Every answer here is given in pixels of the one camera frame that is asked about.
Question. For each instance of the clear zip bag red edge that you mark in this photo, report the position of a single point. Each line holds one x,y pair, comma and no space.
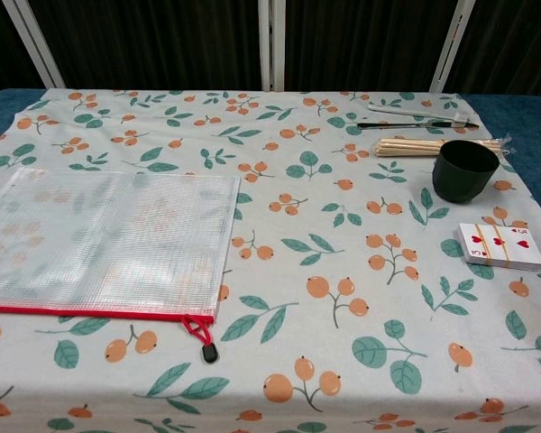
117,234

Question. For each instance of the black pen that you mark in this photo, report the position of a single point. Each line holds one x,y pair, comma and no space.
387,125

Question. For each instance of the black plastic cup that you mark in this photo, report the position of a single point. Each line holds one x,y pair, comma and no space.
464,178

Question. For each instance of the wooden sticks bundle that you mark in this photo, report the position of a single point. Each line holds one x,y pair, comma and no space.
406,147

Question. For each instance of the white frame post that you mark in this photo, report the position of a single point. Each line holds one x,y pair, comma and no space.
271,45
451,45
36,40

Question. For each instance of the white packaged toothbrush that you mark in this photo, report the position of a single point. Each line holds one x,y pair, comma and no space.
401,110

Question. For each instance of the black pleated curtain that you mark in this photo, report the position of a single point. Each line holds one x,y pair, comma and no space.
162,40

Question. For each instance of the white fruit-print tablecloth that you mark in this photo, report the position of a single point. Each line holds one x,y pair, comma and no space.
306,234

